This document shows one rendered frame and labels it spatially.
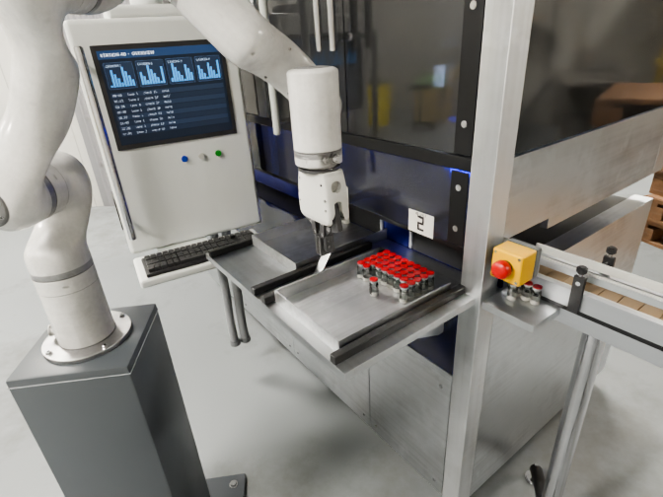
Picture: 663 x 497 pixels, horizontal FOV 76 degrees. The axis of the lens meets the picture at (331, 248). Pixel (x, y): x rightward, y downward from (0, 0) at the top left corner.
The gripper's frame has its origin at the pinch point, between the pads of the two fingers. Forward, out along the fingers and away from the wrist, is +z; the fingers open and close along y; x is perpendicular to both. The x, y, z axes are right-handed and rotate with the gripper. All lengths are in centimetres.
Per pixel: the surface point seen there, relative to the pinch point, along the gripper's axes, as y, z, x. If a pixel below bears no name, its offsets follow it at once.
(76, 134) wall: 435, 35, -8
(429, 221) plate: 4.2, 6.9, -34.8
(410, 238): 17.6, 18.5, -42.5
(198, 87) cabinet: 87, -23, -13
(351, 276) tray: 16.8, 22.1, -19.3
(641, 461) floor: -40, 110, -107
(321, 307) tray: 10.4, 22.1, -4.6
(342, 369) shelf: -9.7, 22.3, 4.4
